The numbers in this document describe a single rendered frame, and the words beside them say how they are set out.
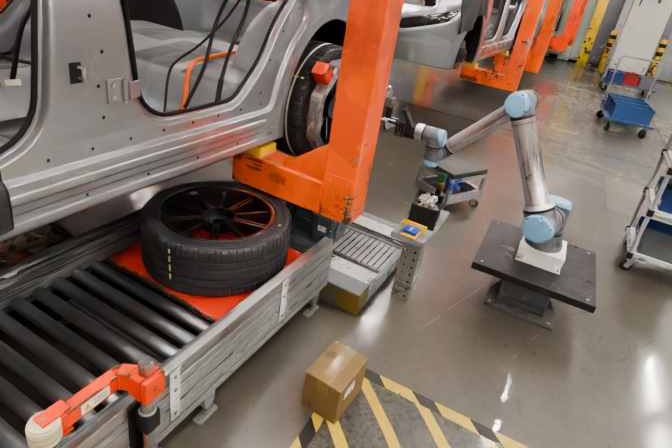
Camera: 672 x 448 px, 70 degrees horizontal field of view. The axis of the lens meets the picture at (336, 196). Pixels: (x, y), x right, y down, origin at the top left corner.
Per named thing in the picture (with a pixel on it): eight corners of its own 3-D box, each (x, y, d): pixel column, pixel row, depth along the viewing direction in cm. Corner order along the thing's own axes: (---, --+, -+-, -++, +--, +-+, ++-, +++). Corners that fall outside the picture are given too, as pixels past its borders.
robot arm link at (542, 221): (565, 233, 240) (540, 85, 228) (554, 245, 227) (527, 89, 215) (534, 234, 250) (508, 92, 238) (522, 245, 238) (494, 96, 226)
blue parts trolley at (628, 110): (594, 115, 757) (619, 53, 715) (636, 125, 739) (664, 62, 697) (600, 130, 671) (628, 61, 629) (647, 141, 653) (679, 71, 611)
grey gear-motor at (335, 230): (282, 232, 288) (288, 180, 273) (343, 259, 272) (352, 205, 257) (264, 244, 273) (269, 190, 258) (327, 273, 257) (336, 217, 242)
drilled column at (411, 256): (397, 285, 270) (413, 221, 252) (413, 292, 267) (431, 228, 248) (390, 294, 262) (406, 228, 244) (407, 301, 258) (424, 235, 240)
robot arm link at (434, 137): (440, 150, 259) (444, 132, 254) (419, 143, 264) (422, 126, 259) (445, 145, 266) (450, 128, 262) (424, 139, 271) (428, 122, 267)
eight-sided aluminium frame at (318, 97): (348, 141, 302) (363, 54, 278) (357, 144, 300) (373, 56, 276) (301, 164, 258) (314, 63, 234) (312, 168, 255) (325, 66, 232)
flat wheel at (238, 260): (186, 208, 259) (187, 169, 249) (303, 236, 251) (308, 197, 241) (109, 275, 201) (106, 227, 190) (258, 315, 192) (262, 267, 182)
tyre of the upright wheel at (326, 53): (303, 157, 311) (336, 59, 306) (334, 168, 302) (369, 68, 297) (246, 140, 250) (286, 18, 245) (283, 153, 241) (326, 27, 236)
